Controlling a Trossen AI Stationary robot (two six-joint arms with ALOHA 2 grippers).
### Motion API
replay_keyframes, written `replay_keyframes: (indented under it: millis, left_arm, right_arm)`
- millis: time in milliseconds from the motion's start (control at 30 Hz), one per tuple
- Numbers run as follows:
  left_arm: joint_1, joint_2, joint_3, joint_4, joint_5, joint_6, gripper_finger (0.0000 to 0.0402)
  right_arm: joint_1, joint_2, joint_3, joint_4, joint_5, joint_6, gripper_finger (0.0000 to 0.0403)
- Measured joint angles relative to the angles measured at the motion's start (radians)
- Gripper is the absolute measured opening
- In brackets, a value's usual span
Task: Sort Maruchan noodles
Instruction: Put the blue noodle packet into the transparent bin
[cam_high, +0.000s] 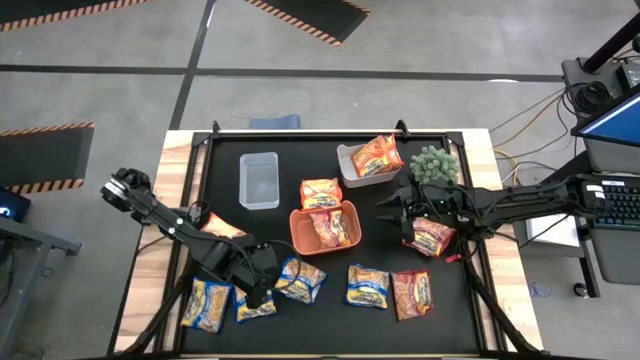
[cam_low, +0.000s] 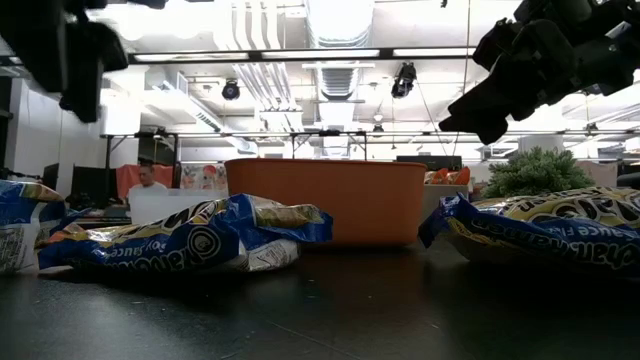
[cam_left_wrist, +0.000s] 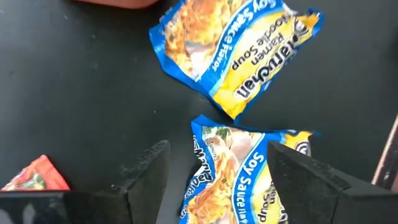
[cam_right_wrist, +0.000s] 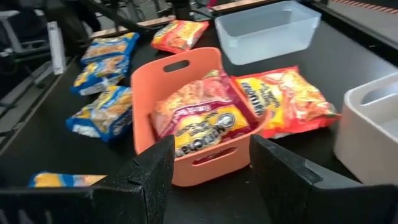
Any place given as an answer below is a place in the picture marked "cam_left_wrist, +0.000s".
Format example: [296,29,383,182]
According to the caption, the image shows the black table mat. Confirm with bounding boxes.
[0,0,398,224]

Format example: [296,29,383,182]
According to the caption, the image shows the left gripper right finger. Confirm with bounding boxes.
[267,141,398,224]

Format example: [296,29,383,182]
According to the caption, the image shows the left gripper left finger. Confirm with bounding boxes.
[0,139,171,224]

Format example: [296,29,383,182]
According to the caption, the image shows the orange Maruchan ramen packet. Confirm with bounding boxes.
[1,154,71,192]

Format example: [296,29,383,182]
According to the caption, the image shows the blue Maruchan ramen packet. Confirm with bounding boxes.
[178,114,321,224]
[148,0,325,121]

